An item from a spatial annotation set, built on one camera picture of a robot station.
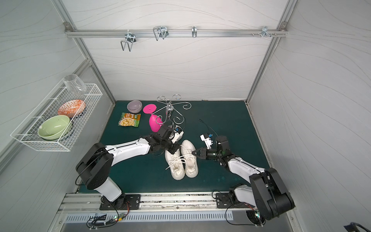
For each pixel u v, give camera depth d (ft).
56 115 2.03
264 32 2.51
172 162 2.64
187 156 2.73
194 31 2.58
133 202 2.42
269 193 1.38
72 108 2.34
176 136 2.42
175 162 2.67
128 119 3.50
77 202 2.46
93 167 1.47
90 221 2.25
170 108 2.57
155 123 2.81
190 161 2.69
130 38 2.57
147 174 2.81
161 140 2.26
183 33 2.62
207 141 2.57
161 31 2.50
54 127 2.04
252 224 2.24
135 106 3.69
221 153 2.26
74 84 2.15
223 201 2.41
